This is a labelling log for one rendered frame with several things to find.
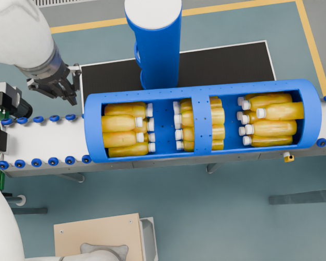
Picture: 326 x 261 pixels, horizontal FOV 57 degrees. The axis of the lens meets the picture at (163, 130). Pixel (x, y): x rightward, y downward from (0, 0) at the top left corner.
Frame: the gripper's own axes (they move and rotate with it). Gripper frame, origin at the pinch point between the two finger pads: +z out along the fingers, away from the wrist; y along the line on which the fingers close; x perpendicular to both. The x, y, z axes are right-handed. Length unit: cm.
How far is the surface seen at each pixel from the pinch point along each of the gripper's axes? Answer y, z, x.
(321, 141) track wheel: 89, 50, -34
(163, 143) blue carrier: 24, 53, -11
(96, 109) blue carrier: 3.0, 28.2, 4.9
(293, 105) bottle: 75, 31, -18
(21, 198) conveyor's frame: -81, 150, 4
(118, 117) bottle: 9.7, 33.3, 1.0
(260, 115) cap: 62, 33, -17
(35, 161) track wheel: -32, 54, 1
